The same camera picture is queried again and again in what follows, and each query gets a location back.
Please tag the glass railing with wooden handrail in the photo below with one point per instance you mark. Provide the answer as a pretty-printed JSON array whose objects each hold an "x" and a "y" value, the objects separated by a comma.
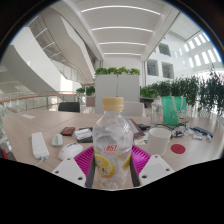
[{"x": 33, "y": 100}]

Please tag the red and black box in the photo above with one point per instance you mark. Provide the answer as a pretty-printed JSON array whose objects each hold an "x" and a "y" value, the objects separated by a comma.
[{"x": 67, "y": 130}]

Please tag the white planter cabinet with plants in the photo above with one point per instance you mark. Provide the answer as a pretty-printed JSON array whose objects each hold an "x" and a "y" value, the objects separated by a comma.
[{"x": 116, "y": 88}]

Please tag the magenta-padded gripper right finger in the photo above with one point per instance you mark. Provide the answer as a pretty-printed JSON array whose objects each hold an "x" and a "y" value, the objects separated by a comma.
[{"x": 155, "y": 168}]

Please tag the white power strip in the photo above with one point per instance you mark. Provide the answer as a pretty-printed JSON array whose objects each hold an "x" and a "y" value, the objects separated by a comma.
[{"x": 39, "y": 145}]

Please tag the white packet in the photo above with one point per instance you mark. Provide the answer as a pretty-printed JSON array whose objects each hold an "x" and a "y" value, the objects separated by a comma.
[{"x": 83, "y": 134}]

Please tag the small grey computer mouse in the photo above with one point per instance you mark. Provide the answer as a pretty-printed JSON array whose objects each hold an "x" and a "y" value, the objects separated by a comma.
[{"x": 57, "y": 140}]

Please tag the green tote bag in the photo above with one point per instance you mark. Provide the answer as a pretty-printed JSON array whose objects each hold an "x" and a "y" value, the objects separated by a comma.
[{"x": 173, "y": 111}]

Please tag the small planter with plants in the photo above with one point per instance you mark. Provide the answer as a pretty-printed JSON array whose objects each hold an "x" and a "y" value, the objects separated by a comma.
[{"x": 90, "y": 91}]

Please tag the clear plastic jar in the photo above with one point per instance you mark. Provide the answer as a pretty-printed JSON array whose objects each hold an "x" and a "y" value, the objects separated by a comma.
[{"x": 156, "y": 113}]

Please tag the white paper cup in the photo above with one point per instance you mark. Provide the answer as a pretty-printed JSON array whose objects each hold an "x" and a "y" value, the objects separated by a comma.
[{"x": 158, "y": 141}]

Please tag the row of green shrubs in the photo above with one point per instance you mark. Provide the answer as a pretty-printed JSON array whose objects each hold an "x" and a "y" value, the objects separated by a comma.
[{"x": 196, "y": 90}]

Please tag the dark blue flat case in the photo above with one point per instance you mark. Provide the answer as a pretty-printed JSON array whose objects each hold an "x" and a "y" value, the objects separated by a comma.
[{"x": 202, "y": 131}]

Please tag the black flat pad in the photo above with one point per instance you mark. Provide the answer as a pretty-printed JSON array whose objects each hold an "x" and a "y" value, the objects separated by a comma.
[{"x": 87, "y": 141}]

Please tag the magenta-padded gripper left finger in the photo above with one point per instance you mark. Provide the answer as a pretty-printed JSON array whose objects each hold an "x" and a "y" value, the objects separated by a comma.
[{"x": 68, "y": 171}]

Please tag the flat round red coaster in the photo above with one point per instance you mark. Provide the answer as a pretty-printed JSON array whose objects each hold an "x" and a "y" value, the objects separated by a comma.
[{"x": 178, "y": 148}]

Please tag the ceiling light strips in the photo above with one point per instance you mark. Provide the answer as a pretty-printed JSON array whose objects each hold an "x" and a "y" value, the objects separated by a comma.
[{"x": 121, "y": 28}]

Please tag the black chair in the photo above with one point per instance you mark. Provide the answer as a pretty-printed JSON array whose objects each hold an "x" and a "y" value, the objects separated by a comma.
[{"x": 69, "y": 107}]

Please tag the white chair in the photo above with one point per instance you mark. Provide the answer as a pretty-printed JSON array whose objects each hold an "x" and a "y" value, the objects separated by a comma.
[{"x": 135, "y": 109}]

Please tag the small black device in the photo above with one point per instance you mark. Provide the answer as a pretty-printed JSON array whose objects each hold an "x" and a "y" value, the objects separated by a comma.
[{"x": 143, "y": 126}]

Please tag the white computer mouse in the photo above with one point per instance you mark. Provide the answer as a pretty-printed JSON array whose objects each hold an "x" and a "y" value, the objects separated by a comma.
[{"x": 70, "y": 151}]

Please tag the clear yellow-capped drink bottle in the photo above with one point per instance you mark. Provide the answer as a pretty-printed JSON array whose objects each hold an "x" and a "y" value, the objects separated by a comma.
[{"x": 112, "y": 140}]

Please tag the open paper booklet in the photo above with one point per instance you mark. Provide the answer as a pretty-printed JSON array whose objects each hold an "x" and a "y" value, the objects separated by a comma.
[{"x": 136, "y": 130}]

